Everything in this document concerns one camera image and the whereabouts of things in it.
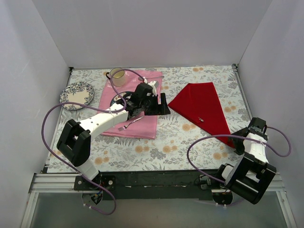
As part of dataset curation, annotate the silver fork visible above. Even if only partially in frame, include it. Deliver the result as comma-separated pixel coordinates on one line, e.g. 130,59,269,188
118,116,144,131

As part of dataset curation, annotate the red cloth napkin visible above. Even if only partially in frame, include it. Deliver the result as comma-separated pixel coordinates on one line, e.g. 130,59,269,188
168,82,230,135

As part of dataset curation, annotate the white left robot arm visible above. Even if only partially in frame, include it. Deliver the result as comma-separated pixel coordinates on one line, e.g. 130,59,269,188
57,81,171,190

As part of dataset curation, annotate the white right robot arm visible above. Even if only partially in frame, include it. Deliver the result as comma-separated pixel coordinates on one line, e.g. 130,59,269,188
215,117,276,204

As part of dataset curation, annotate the green rimmed white plate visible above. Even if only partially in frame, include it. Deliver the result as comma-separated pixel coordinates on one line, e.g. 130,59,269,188
110,91,133,106

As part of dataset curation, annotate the pink cloth placemat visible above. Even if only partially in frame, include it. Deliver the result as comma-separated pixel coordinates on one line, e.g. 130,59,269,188
99,70,162,139

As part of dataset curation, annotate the small silver spoon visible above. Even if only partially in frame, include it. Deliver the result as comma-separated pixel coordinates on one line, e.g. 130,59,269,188
146,76,164,79

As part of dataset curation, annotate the cream enamel mug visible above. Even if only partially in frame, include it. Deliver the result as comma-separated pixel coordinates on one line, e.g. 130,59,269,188
105,68,126,87

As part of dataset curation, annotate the blue floral plate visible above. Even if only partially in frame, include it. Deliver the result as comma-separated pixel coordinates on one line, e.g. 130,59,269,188
59,82,95,105

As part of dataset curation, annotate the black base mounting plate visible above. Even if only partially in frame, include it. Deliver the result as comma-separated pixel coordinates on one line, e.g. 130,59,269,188
73,170,244,201

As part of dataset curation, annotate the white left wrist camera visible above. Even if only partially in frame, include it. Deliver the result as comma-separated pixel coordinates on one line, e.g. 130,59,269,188
144,80,159,96

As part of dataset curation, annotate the aluminium frame rail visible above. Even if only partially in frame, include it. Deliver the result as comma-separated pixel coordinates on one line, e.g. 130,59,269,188
21,170,297,228

